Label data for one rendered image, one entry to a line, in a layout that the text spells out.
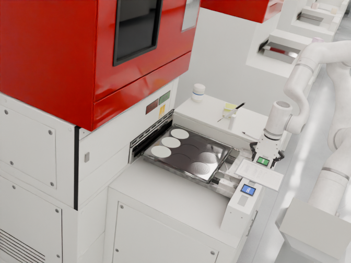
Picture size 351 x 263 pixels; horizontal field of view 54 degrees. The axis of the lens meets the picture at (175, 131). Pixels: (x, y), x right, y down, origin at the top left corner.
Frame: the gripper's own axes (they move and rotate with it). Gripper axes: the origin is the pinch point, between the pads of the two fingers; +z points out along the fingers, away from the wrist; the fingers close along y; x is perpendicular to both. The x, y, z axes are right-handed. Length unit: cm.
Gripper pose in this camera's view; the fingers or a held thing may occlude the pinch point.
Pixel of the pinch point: (262, 162)
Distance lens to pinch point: 173.4
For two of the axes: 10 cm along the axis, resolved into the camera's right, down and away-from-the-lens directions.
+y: 8.8, 3.5, -3.1
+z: -1.6, 8.4, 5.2
